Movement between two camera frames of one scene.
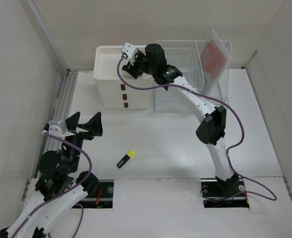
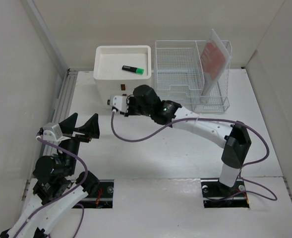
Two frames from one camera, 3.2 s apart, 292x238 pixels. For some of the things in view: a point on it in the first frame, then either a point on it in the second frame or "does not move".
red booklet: [214, 59] does not move
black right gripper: [129, 68] to [129, 112]
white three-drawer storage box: [115, 93] does not move
